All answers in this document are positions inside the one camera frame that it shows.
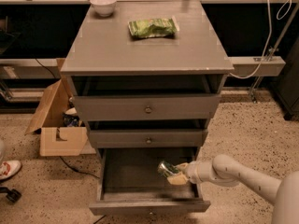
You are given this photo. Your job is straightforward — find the open bottom drawer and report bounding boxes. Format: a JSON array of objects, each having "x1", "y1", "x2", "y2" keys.
[{"x1": 90, "y1": 147, "x2": 210, "y2": 215}]

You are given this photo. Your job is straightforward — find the green snack bag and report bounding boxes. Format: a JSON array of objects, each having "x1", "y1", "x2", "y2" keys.
[{"x1": 128, "y1": 17, "x2": 179, "y2": 39}]

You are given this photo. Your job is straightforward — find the metal wall rail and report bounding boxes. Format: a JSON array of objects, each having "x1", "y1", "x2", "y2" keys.
[{"x1": 0, "y1": 56, "x2": 286, "y2": 79}]

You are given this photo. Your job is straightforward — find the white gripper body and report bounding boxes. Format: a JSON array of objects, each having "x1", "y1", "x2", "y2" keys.
[{"x1": 184, "y1": 161, "x2": 202, "y2": 184}]

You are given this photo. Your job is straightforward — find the green crushed can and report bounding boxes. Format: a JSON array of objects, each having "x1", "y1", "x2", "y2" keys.
[{"x1": 157, "y1": 161, "x2": 179, "y2": 177}]

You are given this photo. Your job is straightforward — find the black floor cable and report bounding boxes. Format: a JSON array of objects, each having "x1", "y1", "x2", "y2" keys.
[{"x1": 59, "y1": 156, "x2": 101, "y2": 179}]

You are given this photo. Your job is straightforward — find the open cardboard box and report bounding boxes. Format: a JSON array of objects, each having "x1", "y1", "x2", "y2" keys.
[{"x1": 25, "y1": 58, "x2": 96, "y2": 157}]

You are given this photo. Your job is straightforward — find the grey drawer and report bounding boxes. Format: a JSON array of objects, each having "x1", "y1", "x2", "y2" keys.
[
  {"x1": 73, "y1": 94, "x2": 220, "y2": 121},
  {"x1": 89, "y1": 129, "x2": 207, "y2": 148}
]

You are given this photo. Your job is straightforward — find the grey top drawer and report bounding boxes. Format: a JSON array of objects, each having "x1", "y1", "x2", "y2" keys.
[{"x1": 73, "y1": 94, "x2": 220, "y2": 121}]

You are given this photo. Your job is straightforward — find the white ceramic bowl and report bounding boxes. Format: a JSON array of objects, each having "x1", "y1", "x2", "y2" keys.
[{"x1": 90, "y1": 0, "x2": 117, "y2": 17}]

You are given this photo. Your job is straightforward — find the grey drawer cabinet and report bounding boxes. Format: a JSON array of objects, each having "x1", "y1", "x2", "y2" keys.
[{"x1": 60, "y1": 0, "x2": 235, "y2": 217}]

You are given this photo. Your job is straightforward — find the grey middle drawer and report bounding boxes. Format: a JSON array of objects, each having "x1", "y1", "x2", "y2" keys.
[{"x1": 89, "y1": 129, "x2": 207, "y2": 148}]

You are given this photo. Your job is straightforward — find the white red sneaker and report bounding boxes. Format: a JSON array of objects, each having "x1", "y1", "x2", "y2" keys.
[{"x1": 0, "y1": 161, "x2": 21, "y2": 180}]

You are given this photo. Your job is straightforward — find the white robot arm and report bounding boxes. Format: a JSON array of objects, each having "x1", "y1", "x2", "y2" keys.
[{"x1": 167, "y1": 154, "x2": 299, "y2": 224}]

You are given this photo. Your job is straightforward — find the black caster wheel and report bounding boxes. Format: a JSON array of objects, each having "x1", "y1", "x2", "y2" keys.
[{"x1": 0, "y1": 187, "x2": 21, "y2": 203}]

